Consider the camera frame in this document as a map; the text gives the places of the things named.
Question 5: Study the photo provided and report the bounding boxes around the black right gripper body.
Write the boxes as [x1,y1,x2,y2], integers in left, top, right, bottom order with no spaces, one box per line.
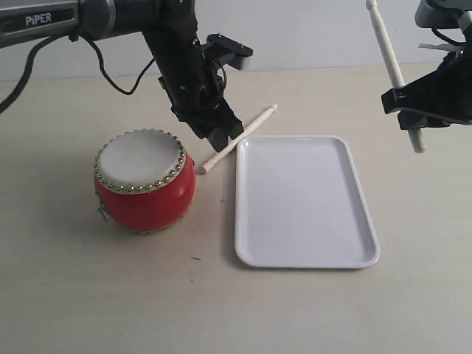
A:
[428,49,471,114]

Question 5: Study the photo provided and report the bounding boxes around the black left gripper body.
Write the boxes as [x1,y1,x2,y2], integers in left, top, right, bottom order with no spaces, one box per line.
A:
[142,24,229,139]

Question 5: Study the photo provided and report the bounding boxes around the wooden drumstick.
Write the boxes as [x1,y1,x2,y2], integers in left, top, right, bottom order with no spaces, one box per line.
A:
[199,103,278,175]
[365,0,426,153]

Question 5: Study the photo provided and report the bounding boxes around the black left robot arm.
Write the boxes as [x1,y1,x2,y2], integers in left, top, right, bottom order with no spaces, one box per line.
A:
[1,0,254,152]

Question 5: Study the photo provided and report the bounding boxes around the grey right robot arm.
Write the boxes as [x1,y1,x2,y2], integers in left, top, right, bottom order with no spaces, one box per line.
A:
[381,1,471,131]

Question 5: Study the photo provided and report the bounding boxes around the small red drum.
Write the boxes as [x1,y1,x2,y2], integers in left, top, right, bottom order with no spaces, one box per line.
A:
[94,129,196,233]

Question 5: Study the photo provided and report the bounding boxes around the white rectangular plastic tray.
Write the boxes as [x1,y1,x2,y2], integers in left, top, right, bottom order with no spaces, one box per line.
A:
[235,135,381,269]

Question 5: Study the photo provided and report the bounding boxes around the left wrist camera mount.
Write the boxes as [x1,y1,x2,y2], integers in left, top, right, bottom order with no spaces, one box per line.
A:
[202,33,254,71]

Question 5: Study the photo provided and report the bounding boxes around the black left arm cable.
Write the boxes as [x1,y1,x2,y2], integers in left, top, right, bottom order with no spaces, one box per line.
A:
[0,32,159,115]

